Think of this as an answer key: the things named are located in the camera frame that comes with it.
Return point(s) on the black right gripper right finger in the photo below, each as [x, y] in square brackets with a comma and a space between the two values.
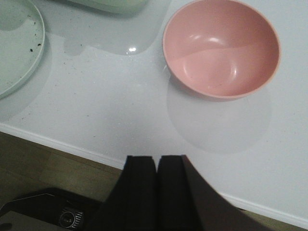
[187, 202]

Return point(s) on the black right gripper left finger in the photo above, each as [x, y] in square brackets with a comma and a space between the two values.
[132, 204]

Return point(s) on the pink bowl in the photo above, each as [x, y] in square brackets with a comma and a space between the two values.
[223, 49]

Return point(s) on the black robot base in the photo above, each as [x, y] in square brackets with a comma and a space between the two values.
[56, 206]

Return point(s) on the mint green breakfast maker base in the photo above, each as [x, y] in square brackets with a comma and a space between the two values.
[113, 6]

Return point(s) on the mint green round plate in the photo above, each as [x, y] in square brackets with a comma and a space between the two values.
[22, 41]

